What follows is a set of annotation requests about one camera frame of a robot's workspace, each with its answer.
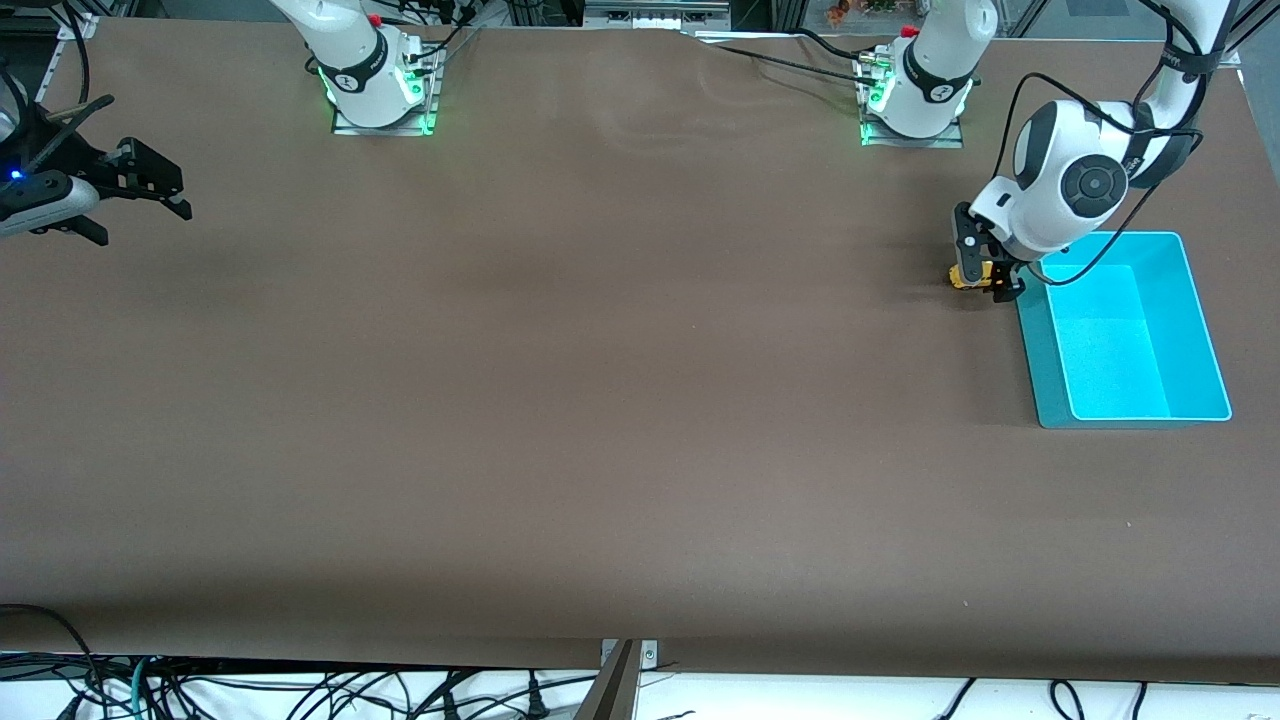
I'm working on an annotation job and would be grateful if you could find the black base cable bundle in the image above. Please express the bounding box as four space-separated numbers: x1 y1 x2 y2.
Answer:
395 0 476 61

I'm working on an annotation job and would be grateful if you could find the dark support beam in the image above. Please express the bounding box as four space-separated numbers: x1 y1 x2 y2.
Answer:
575 640 641 720

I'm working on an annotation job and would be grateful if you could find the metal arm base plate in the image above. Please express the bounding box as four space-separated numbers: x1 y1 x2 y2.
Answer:
330 45 441 137
862 55 966 149

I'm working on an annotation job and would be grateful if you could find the aluminium frame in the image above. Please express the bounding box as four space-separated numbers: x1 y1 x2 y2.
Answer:
583 0 733 31

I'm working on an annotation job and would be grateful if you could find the cyan plastic bin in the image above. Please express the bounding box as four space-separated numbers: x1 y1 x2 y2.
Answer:
1015 231 1233 430

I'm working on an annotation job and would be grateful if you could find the black table cable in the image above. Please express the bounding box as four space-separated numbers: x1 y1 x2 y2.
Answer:
790 28 881 63
690 38 881 89

